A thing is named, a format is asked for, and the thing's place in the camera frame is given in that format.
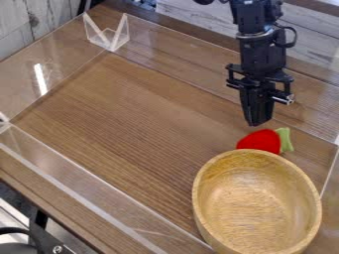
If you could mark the oval wooden bowl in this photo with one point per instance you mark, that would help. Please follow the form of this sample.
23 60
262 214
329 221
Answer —
257 204

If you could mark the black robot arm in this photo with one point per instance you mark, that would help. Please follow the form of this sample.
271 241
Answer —
255 16

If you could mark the clear acrylic tray walls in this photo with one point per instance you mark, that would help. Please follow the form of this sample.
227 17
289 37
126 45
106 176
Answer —
107 131

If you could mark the red felt strawberry toy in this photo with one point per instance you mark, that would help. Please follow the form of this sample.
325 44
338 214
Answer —
274 141

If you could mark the clear acrylic corner bracket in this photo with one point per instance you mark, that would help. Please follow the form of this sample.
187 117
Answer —
109 39

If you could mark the black table clamp bracket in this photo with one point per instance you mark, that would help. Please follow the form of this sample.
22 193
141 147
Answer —
47 243

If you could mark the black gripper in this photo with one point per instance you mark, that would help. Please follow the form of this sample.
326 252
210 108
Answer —
261 71

